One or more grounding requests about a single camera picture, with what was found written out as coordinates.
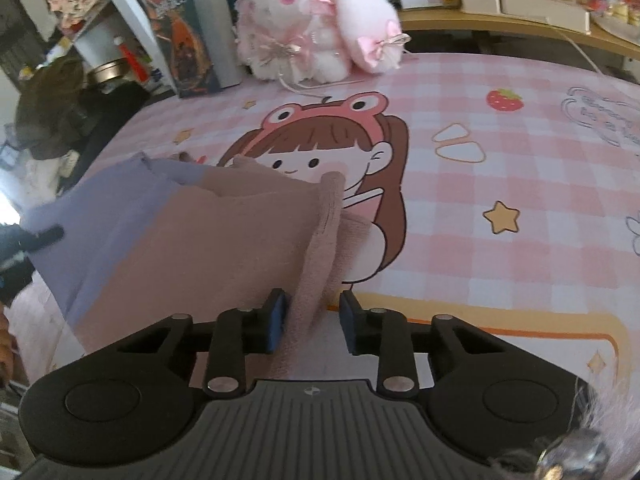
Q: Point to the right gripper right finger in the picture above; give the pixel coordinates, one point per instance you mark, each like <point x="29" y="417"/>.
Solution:
<point x="385" y="334"/>

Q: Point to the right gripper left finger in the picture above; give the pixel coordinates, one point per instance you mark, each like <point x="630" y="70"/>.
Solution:
<point x="237" y="333"/>

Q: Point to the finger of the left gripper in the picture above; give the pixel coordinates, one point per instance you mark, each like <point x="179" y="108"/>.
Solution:
<point x="16" y="268"/>

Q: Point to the purple and pink sweater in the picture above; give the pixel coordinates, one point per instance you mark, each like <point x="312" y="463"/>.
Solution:
<point x="149" y="238"/>

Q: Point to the brown olive cloth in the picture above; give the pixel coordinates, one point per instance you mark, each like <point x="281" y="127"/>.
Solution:
<point x="47" y="123"/>

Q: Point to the pink checkered desk mat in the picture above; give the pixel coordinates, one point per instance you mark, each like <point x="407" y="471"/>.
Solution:
<point x="521" y="192"/>

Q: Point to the metal bowl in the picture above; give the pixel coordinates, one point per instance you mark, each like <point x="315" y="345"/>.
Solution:
<point x="107" y="72"/>

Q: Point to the red tassel ornament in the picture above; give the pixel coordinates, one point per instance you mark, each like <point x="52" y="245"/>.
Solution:
<point x="138" y="69"/>

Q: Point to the white shelf unit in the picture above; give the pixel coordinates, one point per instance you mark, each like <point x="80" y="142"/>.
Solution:
<point x="70" y="12"/>

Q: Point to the Harry Potter book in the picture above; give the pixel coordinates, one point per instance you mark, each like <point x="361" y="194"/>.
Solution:
<point x="197" y="42"/>

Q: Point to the pink white plush bunny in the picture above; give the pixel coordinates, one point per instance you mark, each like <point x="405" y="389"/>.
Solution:
<point x="293" y="41"/>

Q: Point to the white flat box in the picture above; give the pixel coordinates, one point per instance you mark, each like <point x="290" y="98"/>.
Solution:
<point x="558" y="13"/>

